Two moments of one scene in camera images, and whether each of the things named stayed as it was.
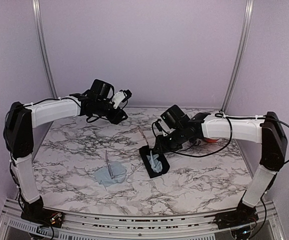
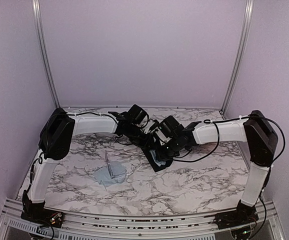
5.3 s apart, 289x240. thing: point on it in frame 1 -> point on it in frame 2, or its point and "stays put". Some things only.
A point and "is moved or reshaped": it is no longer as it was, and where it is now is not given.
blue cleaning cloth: (114, 173) stays put
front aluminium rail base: (253, 219) stays put
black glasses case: (144, 151) is moved or reshaped
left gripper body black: (114, 118) -> (139, 141)
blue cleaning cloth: (156, 165) is moved or reshaped
